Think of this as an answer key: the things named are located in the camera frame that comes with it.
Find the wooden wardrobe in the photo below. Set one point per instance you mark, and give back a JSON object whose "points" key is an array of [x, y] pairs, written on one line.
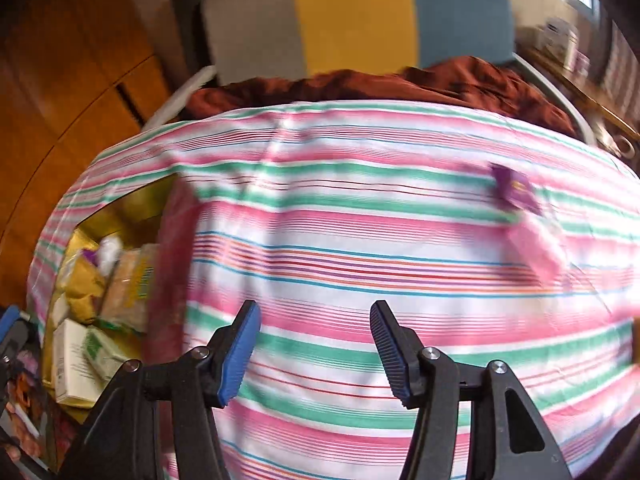
{"points": [[60, 110]]}

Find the purple wrapper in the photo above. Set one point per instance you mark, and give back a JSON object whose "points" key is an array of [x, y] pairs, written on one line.
{"points": [[515, 190]]}

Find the grey yellow blue headboard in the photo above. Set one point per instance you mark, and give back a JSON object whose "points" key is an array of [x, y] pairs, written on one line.
{"points": [[350, 10]]}

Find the white paper box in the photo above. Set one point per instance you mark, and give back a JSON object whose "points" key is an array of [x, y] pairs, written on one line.
{"points": [[67, 365]]}

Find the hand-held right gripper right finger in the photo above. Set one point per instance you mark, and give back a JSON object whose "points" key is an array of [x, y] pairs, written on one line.
{"points": [[392, 355]]}

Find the white carton box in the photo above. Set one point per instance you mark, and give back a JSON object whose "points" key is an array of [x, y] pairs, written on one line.
{"points": [[557, 40]]}

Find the pink plastic bag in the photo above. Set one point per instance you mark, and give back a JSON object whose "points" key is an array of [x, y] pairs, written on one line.
{"points": [[540, 250]]}

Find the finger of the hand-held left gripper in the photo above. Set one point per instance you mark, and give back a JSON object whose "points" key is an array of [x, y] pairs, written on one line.
{"points": [[12, 322]]}

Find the wooden side table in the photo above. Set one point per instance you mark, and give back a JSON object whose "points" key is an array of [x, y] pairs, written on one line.
{"points": [[600, 100]]}

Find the yellow biscuit pack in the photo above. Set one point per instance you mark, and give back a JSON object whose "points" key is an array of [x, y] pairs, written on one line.
{"points": [[125, 285]]}

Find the gold tin box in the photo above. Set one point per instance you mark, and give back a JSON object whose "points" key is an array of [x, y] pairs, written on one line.
{"points": [[120, 210]]}

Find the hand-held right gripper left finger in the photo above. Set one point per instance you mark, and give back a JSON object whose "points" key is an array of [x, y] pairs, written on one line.
{"points": [[240, 355]]}

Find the white tissue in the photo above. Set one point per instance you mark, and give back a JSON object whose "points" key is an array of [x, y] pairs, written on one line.
{"points": [[109, 252]]}

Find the dark red blanket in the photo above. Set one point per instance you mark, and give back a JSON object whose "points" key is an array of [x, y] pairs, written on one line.
{"points": [[450, 82]]}

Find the green label biscuit pack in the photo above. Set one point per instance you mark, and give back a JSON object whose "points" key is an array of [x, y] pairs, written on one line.
{"points": [[102, 352]]}

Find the purple snack packet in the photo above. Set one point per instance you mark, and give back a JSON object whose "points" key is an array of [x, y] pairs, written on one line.
{"points": [[91, 258]]}

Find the yellow snack packet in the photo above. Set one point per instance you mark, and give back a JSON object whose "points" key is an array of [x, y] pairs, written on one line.
{"points": [[80, 285]]}

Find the grey bed rail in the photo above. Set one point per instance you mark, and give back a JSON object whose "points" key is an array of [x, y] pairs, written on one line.
{"points": [[545, 91]]}

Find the beige curtain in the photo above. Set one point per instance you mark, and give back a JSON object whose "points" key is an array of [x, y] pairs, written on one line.
{"points": [[622, 60]]}

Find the striped bed sheet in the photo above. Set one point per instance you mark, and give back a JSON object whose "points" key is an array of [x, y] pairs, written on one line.
{"points": [[350, 210]]}

